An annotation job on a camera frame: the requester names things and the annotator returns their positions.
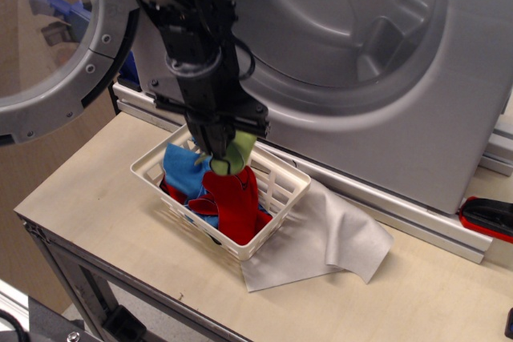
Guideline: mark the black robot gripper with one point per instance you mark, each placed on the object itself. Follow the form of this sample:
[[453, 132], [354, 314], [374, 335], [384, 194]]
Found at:
[[216, 108]]

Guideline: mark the green cloth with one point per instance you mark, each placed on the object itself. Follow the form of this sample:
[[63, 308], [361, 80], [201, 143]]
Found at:
[[231, 164]]

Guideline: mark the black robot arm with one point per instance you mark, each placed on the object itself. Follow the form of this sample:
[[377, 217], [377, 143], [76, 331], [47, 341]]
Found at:
[[201, 54]]

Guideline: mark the grey toy washing machine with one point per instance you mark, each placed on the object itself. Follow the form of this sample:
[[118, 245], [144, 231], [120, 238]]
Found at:
[[400, 94]]

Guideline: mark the grey washing machine door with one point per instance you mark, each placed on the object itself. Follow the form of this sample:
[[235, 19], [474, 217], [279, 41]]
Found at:
[[62, 96]]

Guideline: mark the red cloth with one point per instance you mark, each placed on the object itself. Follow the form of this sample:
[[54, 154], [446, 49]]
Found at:
[[247, 217]]

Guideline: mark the blue cloth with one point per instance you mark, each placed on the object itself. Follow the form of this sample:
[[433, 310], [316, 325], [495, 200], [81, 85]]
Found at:
[[195, 186]]

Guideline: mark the white plastic basket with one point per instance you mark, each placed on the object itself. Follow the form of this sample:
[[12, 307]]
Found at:
[[280, 187]]

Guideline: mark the blue plastic object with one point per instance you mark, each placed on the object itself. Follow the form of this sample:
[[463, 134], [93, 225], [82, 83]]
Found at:
[[128, 71]]

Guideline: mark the grey cloth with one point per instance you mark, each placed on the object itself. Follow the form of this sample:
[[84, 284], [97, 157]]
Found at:
[[322, 234]]

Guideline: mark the red black clamp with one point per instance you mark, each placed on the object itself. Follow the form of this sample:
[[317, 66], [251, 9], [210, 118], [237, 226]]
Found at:
[[487, 216]]

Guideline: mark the metal table frame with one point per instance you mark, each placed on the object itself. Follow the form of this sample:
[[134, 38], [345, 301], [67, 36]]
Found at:
[[88, 279]]

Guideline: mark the aluminium extrusion rail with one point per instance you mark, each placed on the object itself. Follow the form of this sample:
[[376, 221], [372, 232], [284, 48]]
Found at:
[[441, 230]]

